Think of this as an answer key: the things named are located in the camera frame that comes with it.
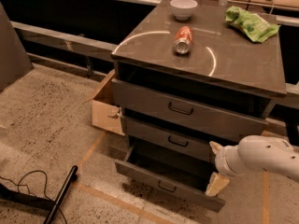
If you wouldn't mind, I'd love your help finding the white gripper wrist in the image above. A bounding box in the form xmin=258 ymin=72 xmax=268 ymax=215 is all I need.
xmin=206 ymin=141 xmax=247 ymax=197

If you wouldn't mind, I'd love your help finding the grey drawer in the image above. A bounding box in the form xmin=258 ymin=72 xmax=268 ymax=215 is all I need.
xmin=115 ymin=140 xmax=225 ymax=212
xmin=121 ymin=115 xmax=219 ymax=164
xmin=112 ymin=78 xmax=267 ymax=142

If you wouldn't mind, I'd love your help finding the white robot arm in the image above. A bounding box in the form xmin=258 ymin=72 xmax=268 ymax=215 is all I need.
xmin=206 ymin=135 xmax=299 ymax=197

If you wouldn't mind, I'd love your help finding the grey bottom drawer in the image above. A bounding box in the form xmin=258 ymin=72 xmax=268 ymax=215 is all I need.
xmin=115 ymin=140 xmax=225 ymax=212

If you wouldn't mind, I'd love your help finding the grey metal drawer cabinet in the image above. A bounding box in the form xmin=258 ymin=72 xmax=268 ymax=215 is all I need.
xmin=110 ymin=0 xmax=288 ymax=179

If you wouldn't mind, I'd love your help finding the grey top drawer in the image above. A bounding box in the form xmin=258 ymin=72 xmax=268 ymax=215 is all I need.
xmin=112 ymin=78 xmax=267 ymax=142

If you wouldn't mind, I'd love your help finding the brown cardboard box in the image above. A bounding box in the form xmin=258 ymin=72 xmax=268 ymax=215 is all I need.
xmin=85 ymin=70 xmax=123 ymax=135

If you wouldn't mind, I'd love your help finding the red soda can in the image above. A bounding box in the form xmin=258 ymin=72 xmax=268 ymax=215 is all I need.
xmin=174 ymin=26 xmax=193 ymax=55

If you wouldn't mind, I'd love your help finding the green chip bag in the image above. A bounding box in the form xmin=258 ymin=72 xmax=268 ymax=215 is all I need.
xmin=225 ymin=6 xmax=279 ymax=43

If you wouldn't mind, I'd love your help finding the black pole on floor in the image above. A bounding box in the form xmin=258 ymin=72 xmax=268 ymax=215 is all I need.
xmin=43 ymin=165 xmax=78 ymax=224

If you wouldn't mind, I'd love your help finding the white ceramic bowl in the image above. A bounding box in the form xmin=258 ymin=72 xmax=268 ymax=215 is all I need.
xmin=170 ymin=0 xmax=198 ymax=21

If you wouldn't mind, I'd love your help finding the grey panel at left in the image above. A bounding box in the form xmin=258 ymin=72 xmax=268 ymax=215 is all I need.
xmin=0 ymin=3 xmax=34 ymax=91

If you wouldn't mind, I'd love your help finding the grey metal rail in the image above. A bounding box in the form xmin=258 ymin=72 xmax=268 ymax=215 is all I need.
xmin=11 ymin=21 xmax=117 ymax=62

